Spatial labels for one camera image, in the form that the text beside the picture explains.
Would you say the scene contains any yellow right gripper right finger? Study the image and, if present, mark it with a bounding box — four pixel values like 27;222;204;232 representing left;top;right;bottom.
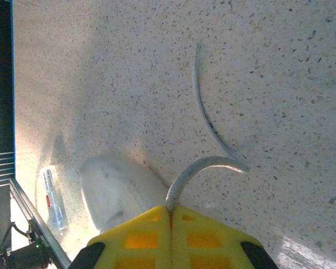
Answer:
170;206;280;269

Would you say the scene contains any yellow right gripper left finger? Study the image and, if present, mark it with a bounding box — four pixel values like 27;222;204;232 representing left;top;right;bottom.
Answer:
69;205;172;269

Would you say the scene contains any blue table edge strip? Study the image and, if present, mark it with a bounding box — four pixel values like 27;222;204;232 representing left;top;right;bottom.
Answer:
10;0;17;180

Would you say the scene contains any white shoe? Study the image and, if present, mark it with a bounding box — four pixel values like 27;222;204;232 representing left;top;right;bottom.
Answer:
80;155;174;236

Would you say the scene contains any aluminium front rail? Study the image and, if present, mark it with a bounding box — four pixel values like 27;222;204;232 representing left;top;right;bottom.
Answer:
0;152;72;269

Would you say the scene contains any white shoelace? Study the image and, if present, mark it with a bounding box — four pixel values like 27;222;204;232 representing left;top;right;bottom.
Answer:
165;41;250;211

